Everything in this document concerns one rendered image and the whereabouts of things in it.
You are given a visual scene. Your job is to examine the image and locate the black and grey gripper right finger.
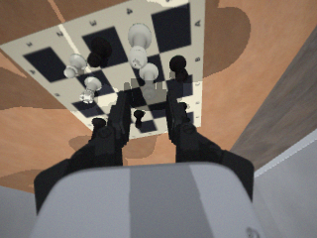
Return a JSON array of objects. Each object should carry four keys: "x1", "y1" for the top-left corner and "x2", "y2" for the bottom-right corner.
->
[{"x1": 165, "y1": 90, "x2": 255, "y2": 203}]

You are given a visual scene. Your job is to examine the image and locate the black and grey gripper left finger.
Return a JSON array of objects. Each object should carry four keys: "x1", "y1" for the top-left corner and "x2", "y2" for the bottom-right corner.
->
[{"x1": 34, "y1": 91, "x2": 132, "y2": 216}]

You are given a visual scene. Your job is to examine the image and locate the black and white chessboard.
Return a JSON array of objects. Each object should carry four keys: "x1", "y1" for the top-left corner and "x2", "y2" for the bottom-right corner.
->
[{"x1": 0, "y1": 0, "x2": 205, "y2": 140}]

